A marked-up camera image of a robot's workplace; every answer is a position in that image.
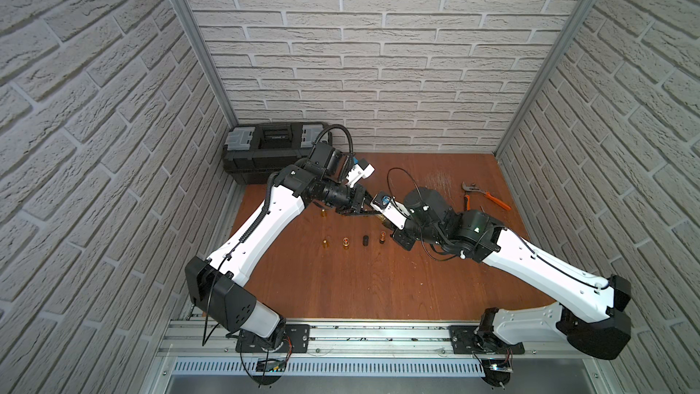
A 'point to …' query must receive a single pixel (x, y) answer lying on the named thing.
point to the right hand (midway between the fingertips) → (392, 217)
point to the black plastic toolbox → (253, 152)
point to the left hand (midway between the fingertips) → (383, 208)
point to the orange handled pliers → (474, 188)
